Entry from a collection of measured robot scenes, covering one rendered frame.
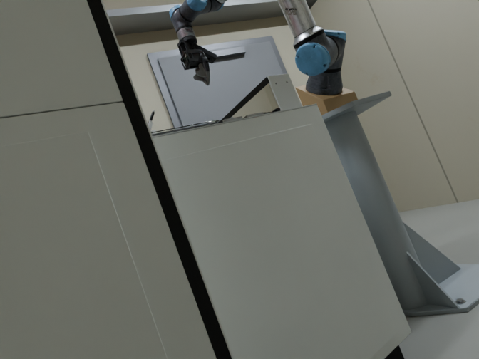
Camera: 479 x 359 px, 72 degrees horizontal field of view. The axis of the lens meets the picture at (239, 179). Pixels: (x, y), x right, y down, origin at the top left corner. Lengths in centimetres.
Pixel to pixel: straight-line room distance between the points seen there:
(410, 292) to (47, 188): 127
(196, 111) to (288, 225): 226
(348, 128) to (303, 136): 41
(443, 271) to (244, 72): 245
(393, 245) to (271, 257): 68
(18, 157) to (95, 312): 22
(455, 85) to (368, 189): 180
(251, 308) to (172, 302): 32
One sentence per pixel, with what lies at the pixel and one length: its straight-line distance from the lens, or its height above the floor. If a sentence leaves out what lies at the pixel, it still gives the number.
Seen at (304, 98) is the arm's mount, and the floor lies 93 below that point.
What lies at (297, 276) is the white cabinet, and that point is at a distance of 87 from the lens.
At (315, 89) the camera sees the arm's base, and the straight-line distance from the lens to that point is 141.
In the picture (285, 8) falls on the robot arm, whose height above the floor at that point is 118.
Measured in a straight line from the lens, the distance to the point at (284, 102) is 109.
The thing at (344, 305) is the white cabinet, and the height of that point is 26.
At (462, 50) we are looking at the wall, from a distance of 300.
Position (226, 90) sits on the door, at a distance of 320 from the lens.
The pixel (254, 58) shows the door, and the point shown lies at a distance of 351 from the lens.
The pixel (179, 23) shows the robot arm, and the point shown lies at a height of 142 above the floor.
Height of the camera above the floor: 60
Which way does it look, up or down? 5 degrees up
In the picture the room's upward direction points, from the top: 21 degrees counter-clockwise
